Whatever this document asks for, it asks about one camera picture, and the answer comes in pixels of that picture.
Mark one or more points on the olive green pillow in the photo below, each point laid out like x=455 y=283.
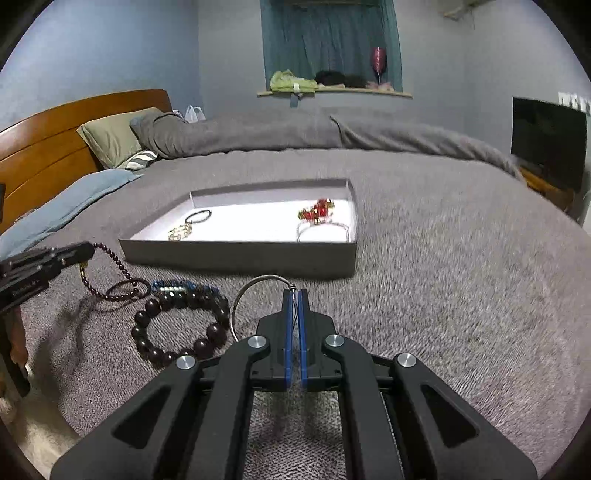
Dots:
x=111 y=139

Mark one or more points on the wall air conditioner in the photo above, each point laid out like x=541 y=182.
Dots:
x=457 y=9

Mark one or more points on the white wall sockets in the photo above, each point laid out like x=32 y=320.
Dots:
x=575 y=101

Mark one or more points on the light blue pillow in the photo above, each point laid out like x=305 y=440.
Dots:
x=56 y=213

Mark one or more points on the green cloth on sill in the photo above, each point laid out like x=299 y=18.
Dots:
x=286 y=82

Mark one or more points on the pink wine glass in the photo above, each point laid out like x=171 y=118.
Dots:
x=379 y=62

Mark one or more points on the black clothes on sill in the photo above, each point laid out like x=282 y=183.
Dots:
x=339 y=79

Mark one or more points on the person's left hand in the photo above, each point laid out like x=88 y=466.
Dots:
x=13 y=349

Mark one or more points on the black television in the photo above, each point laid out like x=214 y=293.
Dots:
x=552 y=139

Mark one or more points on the teal curtain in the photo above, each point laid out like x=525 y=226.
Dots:
x=310 y=36

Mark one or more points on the grey bed blanket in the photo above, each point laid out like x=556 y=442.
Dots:
x=459 y=263

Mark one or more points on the white plastic bag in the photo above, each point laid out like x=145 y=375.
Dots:
x=191 y=114

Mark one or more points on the grey shallow cardboard tray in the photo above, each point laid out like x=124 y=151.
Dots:
x=301 y=228

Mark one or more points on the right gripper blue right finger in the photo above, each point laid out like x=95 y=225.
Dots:
x=399 y=419

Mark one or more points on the wooden tv stand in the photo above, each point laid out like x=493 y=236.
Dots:
x=562 y=199

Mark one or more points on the wooden headboard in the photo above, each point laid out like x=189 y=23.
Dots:
x=43 y=154

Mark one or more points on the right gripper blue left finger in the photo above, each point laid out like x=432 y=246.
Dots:
x=192 y=420

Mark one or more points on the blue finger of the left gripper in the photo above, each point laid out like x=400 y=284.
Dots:
x=73 y=254

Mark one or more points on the thin grey bangle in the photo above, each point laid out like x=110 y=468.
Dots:
x=197 y=217

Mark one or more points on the wooden window sill shelf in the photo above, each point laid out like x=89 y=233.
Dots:
x=336 y=90

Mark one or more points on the grey duvet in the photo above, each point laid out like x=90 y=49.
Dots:
x=171 y=137

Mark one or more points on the striped pillow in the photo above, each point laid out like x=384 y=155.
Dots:
x=139 y=161

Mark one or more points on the silver bangle rings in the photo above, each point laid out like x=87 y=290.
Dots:
x=258 y=299

